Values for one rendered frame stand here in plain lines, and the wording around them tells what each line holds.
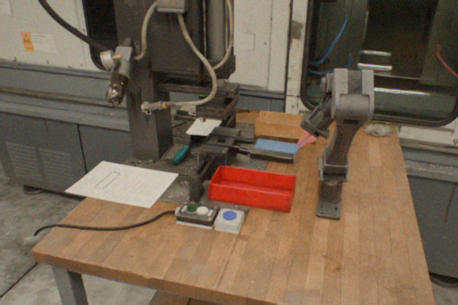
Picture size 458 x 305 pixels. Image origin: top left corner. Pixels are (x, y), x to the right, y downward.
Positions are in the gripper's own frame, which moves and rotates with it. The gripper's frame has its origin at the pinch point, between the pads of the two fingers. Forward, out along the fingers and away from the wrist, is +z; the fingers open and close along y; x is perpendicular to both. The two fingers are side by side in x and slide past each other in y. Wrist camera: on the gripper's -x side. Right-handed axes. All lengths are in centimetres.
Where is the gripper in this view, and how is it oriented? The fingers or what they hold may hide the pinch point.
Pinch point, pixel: (299, 144)
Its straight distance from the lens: 134.8
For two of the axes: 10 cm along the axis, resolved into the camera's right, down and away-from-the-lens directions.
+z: -5.2, 6.9, 5.1
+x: -2.5, 4.5, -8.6
